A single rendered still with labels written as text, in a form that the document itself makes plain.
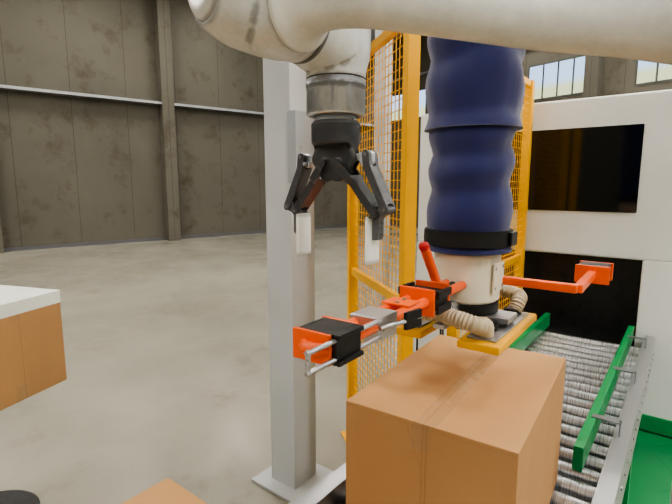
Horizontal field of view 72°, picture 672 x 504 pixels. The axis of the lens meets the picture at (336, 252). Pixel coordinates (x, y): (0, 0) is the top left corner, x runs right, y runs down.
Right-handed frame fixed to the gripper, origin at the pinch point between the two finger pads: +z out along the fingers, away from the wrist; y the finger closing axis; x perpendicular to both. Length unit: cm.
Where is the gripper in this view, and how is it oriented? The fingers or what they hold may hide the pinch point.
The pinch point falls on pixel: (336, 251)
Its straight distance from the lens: 73.4
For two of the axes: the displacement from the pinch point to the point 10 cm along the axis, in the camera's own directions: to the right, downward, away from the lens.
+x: -6.1, 1.1, -7.9
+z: 0.0, 9.9, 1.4
